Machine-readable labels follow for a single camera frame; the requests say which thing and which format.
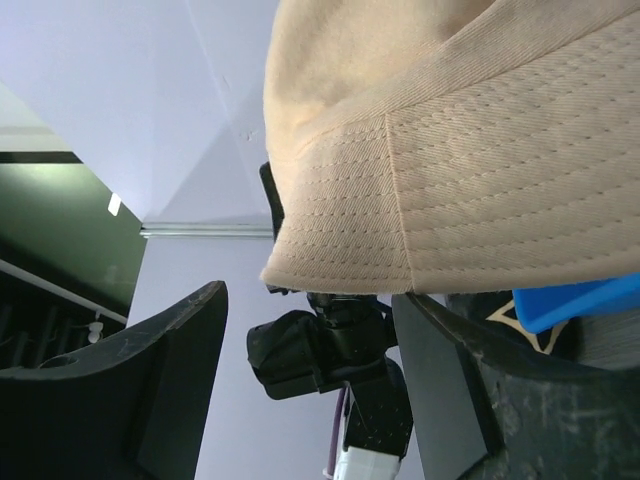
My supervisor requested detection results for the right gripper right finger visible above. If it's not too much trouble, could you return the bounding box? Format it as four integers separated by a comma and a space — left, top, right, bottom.
392, 294, 639, 479

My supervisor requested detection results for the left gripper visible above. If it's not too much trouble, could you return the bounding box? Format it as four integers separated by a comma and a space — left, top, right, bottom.
259, 162, 285, 240

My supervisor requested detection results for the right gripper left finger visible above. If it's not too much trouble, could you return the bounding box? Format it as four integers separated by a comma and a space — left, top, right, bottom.
1, 281, 228, 479

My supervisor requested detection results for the black floral blanket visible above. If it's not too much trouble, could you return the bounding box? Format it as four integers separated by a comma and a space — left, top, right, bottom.
444, 290, 584, 361

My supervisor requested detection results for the blue plastic bin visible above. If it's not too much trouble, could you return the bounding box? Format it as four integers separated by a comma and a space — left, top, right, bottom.
512, 273, 639, 333

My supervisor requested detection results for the beige bucket hat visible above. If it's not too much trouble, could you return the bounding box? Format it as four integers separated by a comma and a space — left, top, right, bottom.
262, 0, 639, 294

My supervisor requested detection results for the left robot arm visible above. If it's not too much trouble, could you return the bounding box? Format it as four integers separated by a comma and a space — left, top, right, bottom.
247, 293, 413, 479

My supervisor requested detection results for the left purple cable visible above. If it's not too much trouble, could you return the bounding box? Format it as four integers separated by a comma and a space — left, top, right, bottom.
324, 387, 351, 479

